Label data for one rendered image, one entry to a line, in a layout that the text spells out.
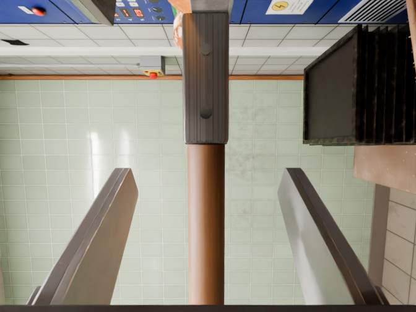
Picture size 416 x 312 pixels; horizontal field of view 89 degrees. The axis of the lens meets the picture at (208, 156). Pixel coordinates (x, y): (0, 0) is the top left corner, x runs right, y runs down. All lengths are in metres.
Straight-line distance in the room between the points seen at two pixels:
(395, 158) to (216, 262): 0.81
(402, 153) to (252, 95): 0.83
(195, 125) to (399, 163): 0.82
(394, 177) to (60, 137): 1.71
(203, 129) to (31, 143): 1.67
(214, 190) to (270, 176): 1.30
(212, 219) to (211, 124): 0.07
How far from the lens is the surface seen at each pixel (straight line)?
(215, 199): 0.16
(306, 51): 1.09
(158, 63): 1.10
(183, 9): 0.20
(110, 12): 0.54
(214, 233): 0.17
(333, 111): 0.73
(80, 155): 1.60
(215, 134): 0.15
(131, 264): 1.71
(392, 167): 0.94
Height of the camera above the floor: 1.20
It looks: level
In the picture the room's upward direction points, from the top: 90 degrees counter-clockwise
